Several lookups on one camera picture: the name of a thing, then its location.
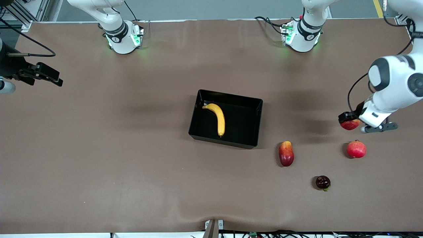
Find red pomegranate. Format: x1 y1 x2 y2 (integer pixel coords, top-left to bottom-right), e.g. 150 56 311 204
347 139 367 159

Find red yellow apple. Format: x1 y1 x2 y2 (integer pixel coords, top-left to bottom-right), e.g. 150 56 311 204
340 118 361 131

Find dark purple mangosteen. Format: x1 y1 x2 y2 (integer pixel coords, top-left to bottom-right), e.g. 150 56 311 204
315 176 331 191

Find black rectangular plastic box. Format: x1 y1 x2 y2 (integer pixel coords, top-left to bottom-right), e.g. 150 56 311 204
188 89 264 149

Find black right arm base cable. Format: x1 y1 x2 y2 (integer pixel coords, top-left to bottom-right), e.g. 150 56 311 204
124 0 139 22

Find yellow banana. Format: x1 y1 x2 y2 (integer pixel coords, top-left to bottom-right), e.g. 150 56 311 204
202 103 226 137

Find aluminium frame profile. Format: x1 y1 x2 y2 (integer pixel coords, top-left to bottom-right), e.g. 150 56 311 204
0 0 50 32
395 13 413 26

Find brown table cover sheet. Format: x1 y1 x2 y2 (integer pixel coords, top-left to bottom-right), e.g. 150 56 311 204
0 18 423 233

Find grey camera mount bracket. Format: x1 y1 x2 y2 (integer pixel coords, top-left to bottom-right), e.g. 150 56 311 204
202 219 224 238

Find red yellow mango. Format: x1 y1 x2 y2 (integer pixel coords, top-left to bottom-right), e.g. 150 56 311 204
279 141 295 167

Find black left arm base cables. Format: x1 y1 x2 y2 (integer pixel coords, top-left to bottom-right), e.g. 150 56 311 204
254 16 293 35

